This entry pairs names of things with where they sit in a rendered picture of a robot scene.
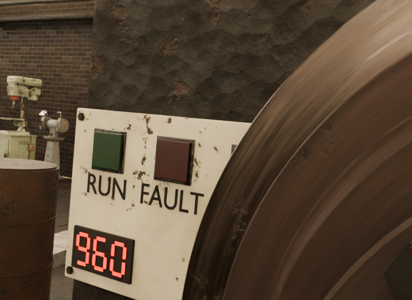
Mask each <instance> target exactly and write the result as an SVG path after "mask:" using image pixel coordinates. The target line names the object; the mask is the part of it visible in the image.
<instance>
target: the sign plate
mask: <svg viewBox="0 0 412 300"><path fill-rule="evenodd" d="M250 124H251V123H241V122H234V121H221V120H207V119H200V118H186V117H173V116H166V115H153V114H145V113H132V112H119V111H111V110H98V109H85V108H78V109H77V121H76V129H75V145H74V161H73V170H72V186H71V201H70V210H69V226H68V235H67V250H66V267H65V276H67V277H70V278H73V279H76V280H79V281H82V282H85V283H89V284H91V285H94V286H97V287H100V288H103V289H106V290H109V291H112V292H115V293H118V294H122V295H124V296H127V297H130V298H133V299H136V300H181V299H182V294H183V288H184V284H185V278H186V272H187V269H188V264H189V259H190V256H191V252H192V249H193V245H194V241H195V238H196V235H197V232H198V229H199V226H200V223H201V220H202V217H203V215H204V212H205V209H206V207H207V204H208V202H209V200H210V197H211V195H212V193H213V190H214V189H215V186H216V184H217V182H218V180H219V178H220V176H221V174H222V172H223V170H224V168H225V166H226V164H227V162H228V161H229V158H230V157H231V155H232V152H233V148H236V146H237V145H238V143H239V142H240V140H241V138H242V137H243V135H244V134H245V132H246V130H247V129H248V128H249V126H250ZM95 131H99V132H105V133H115V134H122V135H123V143H122V152H121V167H120V171H114V170H111V169H104V168H99V167H92V159H93V144H94V132H95ZM158 139H165V140H175V141H181V142H190V143H191V151H190V159H189V172H188V182H180V181H176V180H169V179H162V178H157V177H155V166H156V152H157V144H158ZM80 232H81V233H86V234H88V237H84V236H80V240H79V246H76V242H77V235H80ZM97 237H101V238H104V239H105V242H102V241H99V240H97ZM87 238H90V249H87V251H86V252H88V253H89V261H88V264H87V263H86V266H82V265H79V264H77V261H81V262H84V263H85V262H86V252H84V251H81V250H79V249H78V247H83V248H86V247H87ZM94 239H96V240H97V244H96V251H97V252H101V253H104V257H106V258H107V263H106V269H104V268H103V263H104V257H103V256H99V255H96V251H94V250H93V245H94ZM115 241H116V242H121V243H123V244H124V247H125V248H126V259H125V260H124V259H123V247H120V246H117V245H115ZM112 244H113V245H115V251H114V256H111V251H112ZM93 254H95V255H96V259H95V266H97V267H101V268H103V272H102V271H98V270H95V269H94V266H93V265H92V260H93ZM111 259H112V260H113V272H117V273H120V274H121V268H122V263H125V270H124V275H123V274H122V275H121V277H117V276H115V275H112V271H110V260H111Z"/></svg>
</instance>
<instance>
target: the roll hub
mask: <svg viewBox="0 0 412 300"><path fill-rule="evenodd" d="M411 241H412V217H411V218H409V219H407V220H406V221H404V222H403V223H402V224H401V225H399V226H398V227H396V228H395V229H394V230H392V231H391V232H390V233H389V234H387V235H386V236H384V237H383V238H382V239H381V240H380V241H379V242H377V243H376V244H375V245H374V246H373V247H372V248H371V249H370V250H368V251H367V252H366V253H365V254H363V255H362V256H361V257H360V258H359V259H358V260H357V261H356V262H355V263H354V264H353V265H352V266H351V267H350V268H349V269H348V270H347V271H346V272H345V274H344V275H343V276H342V277H341V279H340V280H339V281H338V282H337V283H336V284H335V285H334V287H333V288H332V289H331V290H330V291H329V292H328V294H327V295H326V297H325V298H324V299H323V300H394V297H393V295H392V293H391V290H390V288H389V286H388V284H387V282H386V279H385V277H384V272H385V271H386V270H387V268H388V267H389V266H390V265H391V264H392V263H393V261H394V260H395V259H396V257H398V255H399V254H400V253H401V252H402V250H403V249H404V248H405V247H406V246H407V245H408V243H409V242H411Z"/></svg>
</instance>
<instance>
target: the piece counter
mask: <svg viewBox="0 0 412 300"><path fill-rule="evenodd" d="M80 236H84V237H88V234H86V233H81V232H80V235H77V242H76V246H79V240H80ZM97 240H99V241H102V242H105V239H104V238H101V237H97ZM97 240H96V239H94V245H93V250H94V251H96V244H97ZM115 245H117V246H120V247H123V259H124V260H125V259H126V248H125V247H124V244H123V243H121V242H116V241H115ZM115 245H113V244H112V251H111V256H114V251H115ZM78 249H79V250H81V251H84V252H86V251H87V249H90V238H87V247H86V248H83V247H78ZM96 255H99V256H103V257H104V253H101V252H97V251H96ZM96 255H95V254H93V260H92V265H93V266H94V269H95V270H98V271H102V272H103V268H104V269H106V263H107V258H106V257H104V263H103V268H101V267H97V266H95V259H96ZM88 261H89V253H88V252H86V262H85V263H84V262H81V261H77V264H79V265H82V266H86V263H87V264H88ZM124 270H125V263H122V268H121V274H120V273H117V272H113V260H112V259H111V260H110V271H112V275H115V276H117V277H121V275H122V274H123V275H124Z"/></svg>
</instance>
